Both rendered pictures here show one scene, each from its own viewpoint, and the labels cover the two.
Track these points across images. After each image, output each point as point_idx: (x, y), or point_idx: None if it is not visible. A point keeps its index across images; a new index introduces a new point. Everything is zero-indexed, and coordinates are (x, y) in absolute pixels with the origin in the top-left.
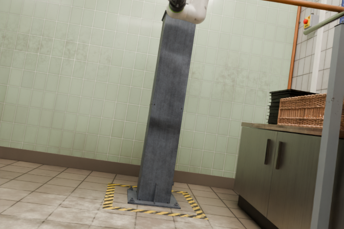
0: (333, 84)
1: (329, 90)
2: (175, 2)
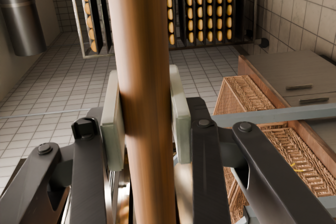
0: (323, 197)
1: (334, 201)
2: (335, 221)
